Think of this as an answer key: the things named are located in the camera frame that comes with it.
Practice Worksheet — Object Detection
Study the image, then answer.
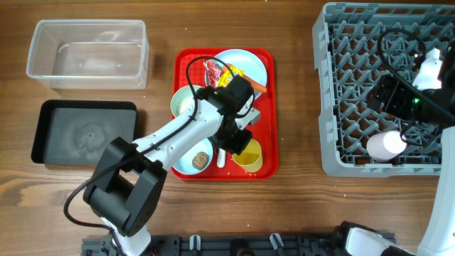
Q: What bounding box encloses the white plastic spoon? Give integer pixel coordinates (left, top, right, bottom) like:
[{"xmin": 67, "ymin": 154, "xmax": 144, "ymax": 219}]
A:
[{"xmin": 217, "ymin": 149, "xmax": 226, "ymax": 169}]

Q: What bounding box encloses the yellow plastic cup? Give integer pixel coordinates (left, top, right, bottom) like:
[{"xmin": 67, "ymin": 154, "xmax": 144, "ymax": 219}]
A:
[{"xmin": 232, "ymin": 139, "xmax": 263, "ymax": 173}]

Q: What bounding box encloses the brown chocolate cookie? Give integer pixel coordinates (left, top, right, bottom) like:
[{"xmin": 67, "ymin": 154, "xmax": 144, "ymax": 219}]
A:
[{"xmin": 192, "ymin": 151, "xmax": 209, "ymax": 170}]

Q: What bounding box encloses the light blue bowl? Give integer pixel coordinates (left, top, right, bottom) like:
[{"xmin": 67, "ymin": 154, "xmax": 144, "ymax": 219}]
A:
[{"xmin": 173, "ymin": 139, "xmax": 213, "ymax": 175}]

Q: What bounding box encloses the orange carrot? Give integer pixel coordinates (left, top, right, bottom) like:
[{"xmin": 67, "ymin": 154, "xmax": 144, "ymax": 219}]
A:
[{"xmin": 250, "ymin": 80, "xmax": 267, "ymax": 93}]

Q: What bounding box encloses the yellow snack wrapper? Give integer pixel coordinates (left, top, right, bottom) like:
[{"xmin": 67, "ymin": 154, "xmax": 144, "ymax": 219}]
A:
[{"xmin": 216, "ymin": 66, "xmax": 245, "ymax": 87}]

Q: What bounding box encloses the green bowl with rice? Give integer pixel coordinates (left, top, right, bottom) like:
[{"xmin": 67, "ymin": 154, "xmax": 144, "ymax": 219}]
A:
[{"xmin": 171, "ymin": 85, "xmax": 194, "ymax": 117}]

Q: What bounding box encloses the red snack wrapper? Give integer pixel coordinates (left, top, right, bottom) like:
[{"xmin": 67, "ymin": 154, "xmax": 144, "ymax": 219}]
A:
[{"xmin": 203, "ymin": 58, "xmax": 226, "ymax": 87}]

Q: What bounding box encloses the pink plastic cup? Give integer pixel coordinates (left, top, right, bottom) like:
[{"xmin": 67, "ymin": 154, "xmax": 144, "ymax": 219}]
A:
[{"xmin": 366, "ymin": 131, "xmax": 407, "ymax": 161}]

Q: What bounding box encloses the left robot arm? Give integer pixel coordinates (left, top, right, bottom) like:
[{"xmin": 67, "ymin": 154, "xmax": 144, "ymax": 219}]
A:
[{"xmin": 83, "ymin": 75, "xmax": 259, "ymax": 255}]

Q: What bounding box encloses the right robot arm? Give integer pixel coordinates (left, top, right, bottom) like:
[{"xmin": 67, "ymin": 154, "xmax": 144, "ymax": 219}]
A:
[{"xmin": 340, "ymin": 36, "xmax": 454, "ymax": 255}]

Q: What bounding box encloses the grey dishwasher rack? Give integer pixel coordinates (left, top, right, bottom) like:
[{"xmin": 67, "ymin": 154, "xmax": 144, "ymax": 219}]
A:
[{"xmin": 312, "ymin": 2, "xmax": 454, "ymax": 178}]

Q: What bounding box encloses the red serving tray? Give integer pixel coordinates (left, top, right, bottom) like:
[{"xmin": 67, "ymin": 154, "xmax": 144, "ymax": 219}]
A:
[{"xmin": 171, "ymin": 48, "xmax": 278, "ymax": 181}]

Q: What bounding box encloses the light blue plate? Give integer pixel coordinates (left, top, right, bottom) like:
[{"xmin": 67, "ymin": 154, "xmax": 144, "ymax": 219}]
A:
[{"xmin": 215, "ymin": 49, "xmax": 267, "ymax": 100}]

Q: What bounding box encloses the black plastic tray bin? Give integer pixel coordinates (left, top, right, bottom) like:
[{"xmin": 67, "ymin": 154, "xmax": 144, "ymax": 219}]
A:
[{"xmin": 31, "ymin": 100, "xmax": 137, "ymax": 166}]

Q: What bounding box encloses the clear plastic bin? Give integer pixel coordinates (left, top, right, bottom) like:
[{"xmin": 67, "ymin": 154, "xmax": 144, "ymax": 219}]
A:
[{"xmin": 26, "ymin": 19, "xmax": 150, "ymax": 90}]

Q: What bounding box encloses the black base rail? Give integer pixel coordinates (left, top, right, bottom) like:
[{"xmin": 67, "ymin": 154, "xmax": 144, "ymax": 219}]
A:
[{"xmin": 80, "ymin": 233, "xmax": 397, "ymax": 256}]

